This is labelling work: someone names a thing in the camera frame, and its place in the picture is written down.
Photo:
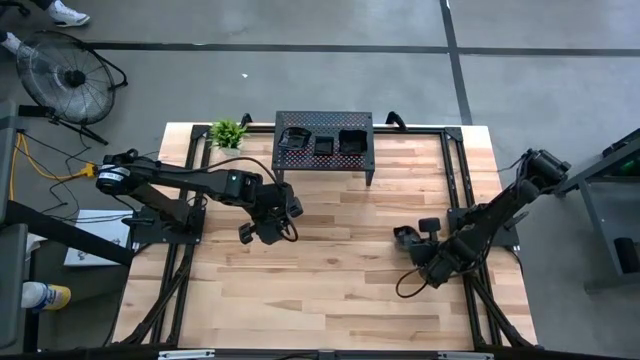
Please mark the white paper sheet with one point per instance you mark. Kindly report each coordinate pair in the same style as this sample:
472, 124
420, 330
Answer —
100, 230

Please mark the green object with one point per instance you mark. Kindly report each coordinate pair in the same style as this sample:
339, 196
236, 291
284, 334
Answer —
631, 167

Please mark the black floor fan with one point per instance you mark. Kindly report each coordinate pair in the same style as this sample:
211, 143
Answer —
67, 77

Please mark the white and yellow bottle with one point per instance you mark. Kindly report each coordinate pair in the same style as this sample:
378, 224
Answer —
45, 296

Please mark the artificial plant in white pot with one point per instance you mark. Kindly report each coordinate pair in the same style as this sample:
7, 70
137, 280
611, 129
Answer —
227, 136

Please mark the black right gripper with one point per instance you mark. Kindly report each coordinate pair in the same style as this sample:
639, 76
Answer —
437, 252

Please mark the black curved frame bracket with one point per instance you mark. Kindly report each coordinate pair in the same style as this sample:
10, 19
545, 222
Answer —
396, 119
245, 119

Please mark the black diagonal support beam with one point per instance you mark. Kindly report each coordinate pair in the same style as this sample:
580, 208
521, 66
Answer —
60, 230

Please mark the silver metal bracket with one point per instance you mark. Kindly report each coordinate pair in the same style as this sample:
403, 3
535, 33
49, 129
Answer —
465, 356
185, 355

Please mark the person's white shoe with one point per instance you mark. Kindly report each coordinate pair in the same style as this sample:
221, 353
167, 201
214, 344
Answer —
11, 44
67, 15

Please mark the black box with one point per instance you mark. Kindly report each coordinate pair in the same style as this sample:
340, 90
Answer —
627, 254

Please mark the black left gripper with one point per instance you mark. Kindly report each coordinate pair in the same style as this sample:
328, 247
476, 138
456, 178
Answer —
272, 215

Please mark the black perforated metal shelf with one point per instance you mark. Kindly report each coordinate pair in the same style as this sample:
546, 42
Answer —
324, 150

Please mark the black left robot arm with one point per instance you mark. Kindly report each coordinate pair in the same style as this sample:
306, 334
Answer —
175, 182

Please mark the grey metal cart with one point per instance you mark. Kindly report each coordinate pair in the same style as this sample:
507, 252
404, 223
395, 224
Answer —
600, 215

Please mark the black square mini bowl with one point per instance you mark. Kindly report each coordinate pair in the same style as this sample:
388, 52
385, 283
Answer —
353, 142

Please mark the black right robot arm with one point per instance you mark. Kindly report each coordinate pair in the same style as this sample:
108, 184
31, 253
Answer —
500, 210

